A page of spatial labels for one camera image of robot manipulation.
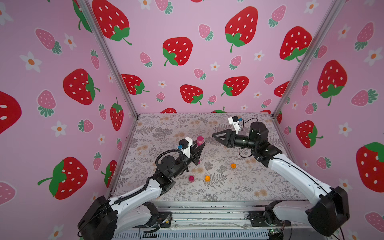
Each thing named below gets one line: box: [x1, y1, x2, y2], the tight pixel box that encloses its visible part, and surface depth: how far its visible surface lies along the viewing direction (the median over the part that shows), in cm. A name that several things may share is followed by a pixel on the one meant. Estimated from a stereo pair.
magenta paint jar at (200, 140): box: [196, 135, 205, 146], surface depth 67 cm
